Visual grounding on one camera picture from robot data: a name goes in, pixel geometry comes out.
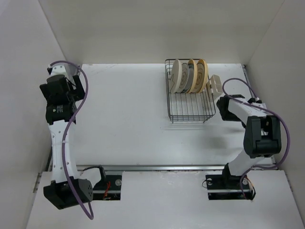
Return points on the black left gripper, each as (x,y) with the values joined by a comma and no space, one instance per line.
(77,93)

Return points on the yellow bear plate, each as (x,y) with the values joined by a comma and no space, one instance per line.
(202,76)

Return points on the plate with lettered rim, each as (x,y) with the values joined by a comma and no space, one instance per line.
(192,76)

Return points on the white plate green rim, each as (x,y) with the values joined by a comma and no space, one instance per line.
(184,79)

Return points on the cream plate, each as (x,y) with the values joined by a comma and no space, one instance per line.
(176,76)

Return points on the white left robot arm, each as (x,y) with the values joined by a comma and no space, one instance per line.
(61,91)

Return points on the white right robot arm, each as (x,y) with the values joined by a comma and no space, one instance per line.
(262,137)

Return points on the beige cutlery holder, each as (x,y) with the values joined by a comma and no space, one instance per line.
(214,87)

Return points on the black wire dish rack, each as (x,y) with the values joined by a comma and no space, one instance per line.
(188,107)

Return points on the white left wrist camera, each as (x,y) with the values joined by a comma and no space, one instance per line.
(57,70)

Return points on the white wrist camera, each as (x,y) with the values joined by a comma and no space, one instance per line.
(256,102)
(57,70)

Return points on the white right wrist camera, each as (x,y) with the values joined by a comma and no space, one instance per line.
(256,102)

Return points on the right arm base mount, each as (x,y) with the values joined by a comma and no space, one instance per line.
(221,188)

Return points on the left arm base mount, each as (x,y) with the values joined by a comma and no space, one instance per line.
(109,187)

